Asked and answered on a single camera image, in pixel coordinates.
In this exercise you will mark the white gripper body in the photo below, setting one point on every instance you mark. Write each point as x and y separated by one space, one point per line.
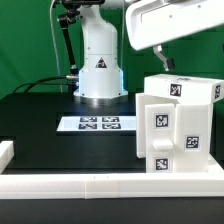
154 22

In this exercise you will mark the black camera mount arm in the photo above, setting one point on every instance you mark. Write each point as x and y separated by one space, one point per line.
71 15

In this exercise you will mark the white cabinet body box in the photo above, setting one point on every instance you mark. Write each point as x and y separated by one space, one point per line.
192 131

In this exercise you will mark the white cabinet top block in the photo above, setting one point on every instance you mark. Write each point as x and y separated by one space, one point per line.
185 89

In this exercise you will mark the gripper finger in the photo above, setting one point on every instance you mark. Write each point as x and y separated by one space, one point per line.
168 63

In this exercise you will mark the white U-shaped obstacle fence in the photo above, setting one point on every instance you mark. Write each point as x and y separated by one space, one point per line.
90 186

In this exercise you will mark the white fiducial marker sheet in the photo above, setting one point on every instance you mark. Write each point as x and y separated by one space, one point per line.
96 123

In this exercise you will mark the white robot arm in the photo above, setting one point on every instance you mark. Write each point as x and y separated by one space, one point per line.
100 79

